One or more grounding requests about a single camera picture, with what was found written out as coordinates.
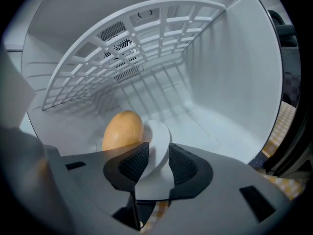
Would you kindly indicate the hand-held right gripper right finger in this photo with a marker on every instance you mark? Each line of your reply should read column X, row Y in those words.
column 220, row 187

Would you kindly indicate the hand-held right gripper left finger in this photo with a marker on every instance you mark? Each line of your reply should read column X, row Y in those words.
column 97, row 180

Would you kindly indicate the plain white plate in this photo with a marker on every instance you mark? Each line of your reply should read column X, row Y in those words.
column 159, row 141

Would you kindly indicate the black mini fridge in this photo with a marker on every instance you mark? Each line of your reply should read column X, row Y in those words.
column 232, row 82

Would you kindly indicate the white wire fridge shelf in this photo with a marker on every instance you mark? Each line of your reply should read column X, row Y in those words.
column 183, row 3

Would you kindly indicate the black mesh office chair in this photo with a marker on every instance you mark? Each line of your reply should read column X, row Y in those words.
column 286, row 33

